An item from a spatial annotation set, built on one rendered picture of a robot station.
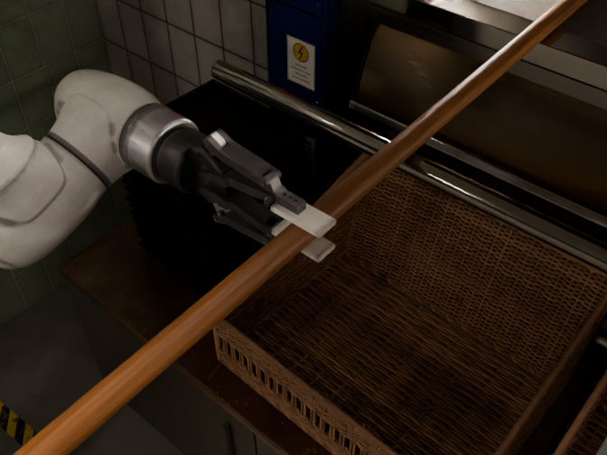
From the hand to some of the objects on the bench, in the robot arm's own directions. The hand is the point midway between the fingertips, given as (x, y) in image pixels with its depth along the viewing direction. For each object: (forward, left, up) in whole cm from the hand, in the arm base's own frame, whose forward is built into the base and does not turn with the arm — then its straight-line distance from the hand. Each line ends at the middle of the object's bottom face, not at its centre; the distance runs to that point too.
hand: (303, 227), depth 75 cm
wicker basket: (+1, +30, -61) cm, 68 cm away
